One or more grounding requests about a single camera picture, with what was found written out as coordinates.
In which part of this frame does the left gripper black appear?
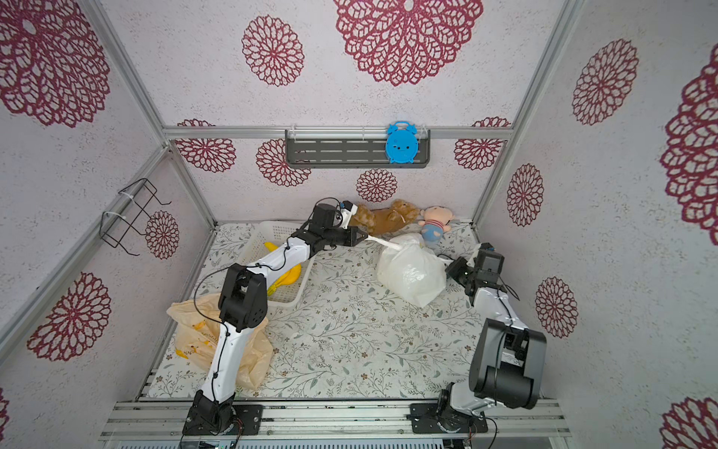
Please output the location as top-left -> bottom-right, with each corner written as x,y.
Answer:
322,224 -> 366,246

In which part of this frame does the white plastic bag lemon print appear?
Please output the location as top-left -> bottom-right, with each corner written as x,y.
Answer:
368,233 -> 447,308

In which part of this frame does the orange-yellow banana bunch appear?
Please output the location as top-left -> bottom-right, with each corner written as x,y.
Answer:
267,265 -> 302,297

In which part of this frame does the beige plastic bag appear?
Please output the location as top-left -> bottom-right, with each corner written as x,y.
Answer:
166,291 -> 275,391

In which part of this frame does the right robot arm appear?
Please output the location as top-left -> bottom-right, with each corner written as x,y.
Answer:
436,242 -> 547,433

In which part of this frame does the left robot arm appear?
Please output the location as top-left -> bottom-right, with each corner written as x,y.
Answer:
182,199 -> 368,436

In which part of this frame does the brown teddy bear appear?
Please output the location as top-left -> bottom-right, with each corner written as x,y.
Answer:
350,199 -> 421,237

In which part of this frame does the pink doll blue outfit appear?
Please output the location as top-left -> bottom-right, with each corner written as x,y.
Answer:
419,206 -> 454,244

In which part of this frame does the white perforated plastic basket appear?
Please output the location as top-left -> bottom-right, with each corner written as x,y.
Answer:
237,221 -> 314,308

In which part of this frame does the blue alarm clock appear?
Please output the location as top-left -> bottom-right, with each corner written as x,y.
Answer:
385,121 -> 419,164

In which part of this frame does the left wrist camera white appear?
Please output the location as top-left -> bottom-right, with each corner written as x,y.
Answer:
340,201 -> 358,228

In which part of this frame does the grey wall shelf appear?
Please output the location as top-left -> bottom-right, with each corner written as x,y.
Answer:
285,129 -> 431,169

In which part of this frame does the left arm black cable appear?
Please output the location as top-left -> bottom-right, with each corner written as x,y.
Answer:
191,195 -> 343,405

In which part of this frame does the black wire wall rack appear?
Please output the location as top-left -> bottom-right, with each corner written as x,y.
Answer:
98,178 -> 171,257

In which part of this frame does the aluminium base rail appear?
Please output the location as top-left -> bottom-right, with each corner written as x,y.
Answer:
98,400 -> 571,442

